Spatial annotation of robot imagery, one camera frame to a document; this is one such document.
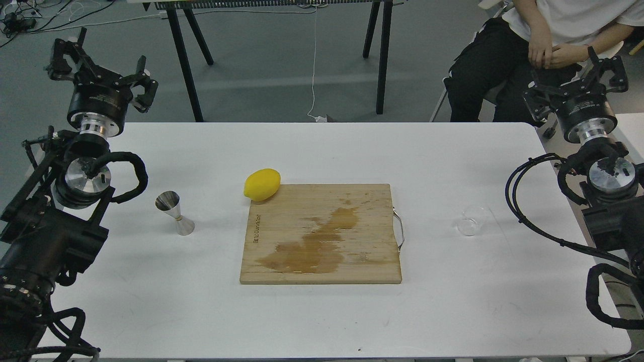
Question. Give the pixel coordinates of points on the wooden cutting board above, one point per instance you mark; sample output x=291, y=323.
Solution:
x=322, y=234

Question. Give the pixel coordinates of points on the clear glass measuring cup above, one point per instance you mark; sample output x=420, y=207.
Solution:
x=472, y=220

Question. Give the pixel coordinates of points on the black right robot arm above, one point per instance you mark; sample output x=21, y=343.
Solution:
x=597, y=177

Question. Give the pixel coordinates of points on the steel double jigger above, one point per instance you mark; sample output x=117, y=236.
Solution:
x=169, y=203

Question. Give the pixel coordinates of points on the yellow lemon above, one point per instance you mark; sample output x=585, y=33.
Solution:
x=262, y=184

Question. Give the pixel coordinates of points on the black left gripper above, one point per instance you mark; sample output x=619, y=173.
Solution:
x=96, y=106

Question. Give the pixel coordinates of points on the black legged background table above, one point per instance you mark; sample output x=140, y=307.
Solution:
x=265, y=42

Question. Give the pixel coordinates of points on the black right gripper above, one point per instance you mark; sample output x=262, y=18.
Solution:
x=582, y=110

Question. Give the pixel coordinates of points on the white side table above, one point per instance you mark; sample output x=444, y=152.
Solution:
x=630, y=131

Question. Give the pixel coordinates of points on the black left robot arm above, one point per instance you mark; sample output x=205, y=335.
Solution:
x=53, y=223

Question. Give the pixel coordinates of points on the seated person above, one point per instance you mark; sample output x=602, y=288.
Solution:
x=550, y=37

